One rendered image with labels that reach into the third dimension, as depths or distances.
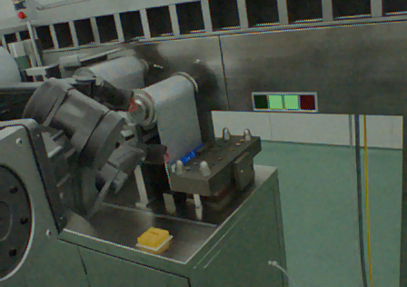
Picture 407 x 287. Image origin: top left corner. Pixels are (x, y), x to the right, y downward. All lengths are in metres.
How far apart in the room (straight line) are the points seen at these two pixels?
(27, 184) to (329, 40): 1.17
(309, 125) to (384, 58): 2.80
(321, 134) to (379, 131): 0.55
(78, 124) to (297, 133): 3.79
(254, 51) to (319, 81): 0.26
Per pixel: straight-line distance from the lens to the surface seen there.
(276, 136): 4.32
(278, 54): 1.49
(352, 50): 1.41
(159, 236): 1.30
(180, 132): 1.53
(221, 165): 1.43
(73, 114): 0.50
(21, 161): 0.39
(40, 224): 0.42
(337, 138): 4.11
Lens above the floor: 1.59
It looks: 19 degrees down
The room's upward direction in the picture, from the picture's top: 9 degrees counter-clockwise
